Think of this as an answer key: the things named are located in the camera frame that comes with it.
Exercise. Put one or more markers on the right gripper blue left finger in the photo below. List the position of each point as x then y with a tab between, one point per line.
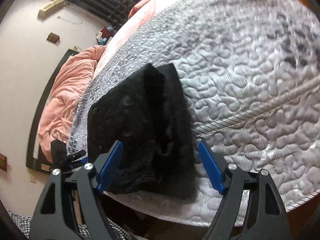
107	165

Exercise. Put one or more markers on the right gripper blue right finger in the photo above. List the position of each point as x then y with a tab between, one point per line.
214	165

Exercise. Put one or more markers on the black quilted pants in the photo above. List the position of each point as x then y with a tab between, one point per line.
148	113

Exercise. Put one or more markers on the black bed headboard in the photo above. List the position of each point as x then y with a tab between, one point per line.
35	158

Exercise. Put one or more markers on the pink fleece blanket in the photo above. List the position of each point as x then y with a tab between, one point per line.
69	86

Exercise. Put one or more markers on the grey white quilted bedspread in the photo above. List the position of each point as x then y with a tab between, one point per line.
249	70

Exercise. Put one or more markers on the cluttered nightstand items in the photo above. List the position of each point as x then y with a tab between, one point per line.
105	34

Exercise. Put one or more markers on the pink pillow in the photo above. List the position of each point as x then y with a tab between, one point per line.
137	7

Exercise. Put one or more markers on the small wall switch box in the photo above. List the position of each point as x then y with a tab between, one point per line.
53	38

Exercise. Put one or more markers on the wall air conditioner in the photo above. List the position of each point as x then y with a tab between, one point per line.
51	8

